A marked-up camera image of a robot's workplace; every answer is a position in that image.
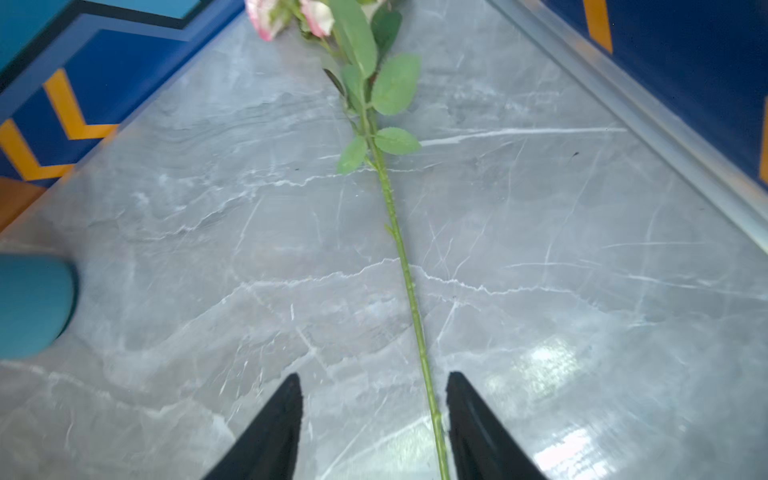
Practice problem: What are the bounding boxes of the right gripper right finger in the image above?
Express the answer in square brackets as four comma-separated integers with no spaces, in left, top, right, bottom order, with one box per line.
[446,371,546,480]

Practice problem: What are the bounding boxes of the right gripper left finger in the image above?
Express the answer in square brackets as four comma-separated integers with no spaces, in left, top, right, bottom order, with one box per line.
[204,373,303,480]

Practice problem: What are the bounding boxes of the teal ceramic vase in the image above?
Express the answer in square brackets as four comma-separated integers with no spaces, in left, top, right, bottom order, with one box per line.
[1,253,79,360]

